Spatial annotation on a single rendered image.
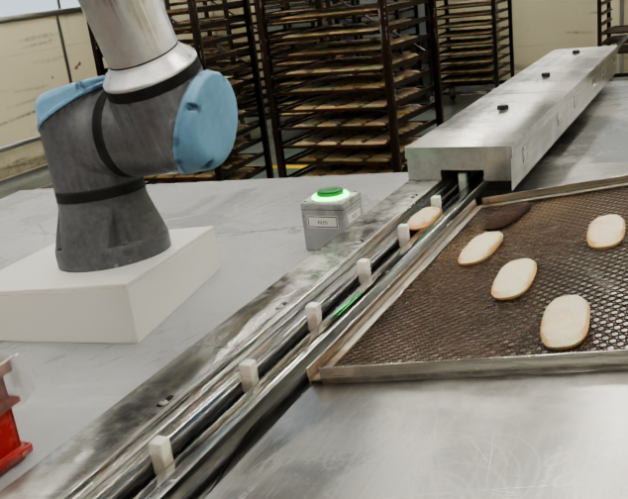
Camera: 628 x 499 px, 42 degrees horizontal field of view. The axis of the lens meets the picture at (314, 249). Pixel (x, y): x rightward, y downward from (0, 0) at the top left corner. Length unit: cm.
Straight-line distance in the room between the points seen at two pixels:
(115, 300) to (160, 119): 22
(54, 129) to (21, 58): 560
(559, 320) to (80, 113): 63
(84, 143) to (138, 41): 16
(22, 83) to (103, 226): 560
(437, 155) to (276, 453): 85
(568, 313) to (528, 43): 741
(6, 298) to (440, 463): 68
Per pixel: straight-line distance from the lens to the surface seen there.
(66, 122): 105
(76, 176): 106
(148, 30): 94
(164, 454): 69
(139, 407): 76
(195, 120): 94
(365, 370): 66
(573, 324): 66
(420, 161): 138
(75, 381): 94
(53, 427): 86
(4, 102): 651
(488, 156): 134
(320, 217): 119
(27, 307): 106
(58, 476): 69
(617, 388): 58
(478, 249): 89
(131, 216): 106
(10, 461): 80
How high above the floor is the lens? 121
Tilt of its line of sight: 18 degrees down
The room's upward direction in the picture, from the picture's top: 7 degrees counter-clockwise
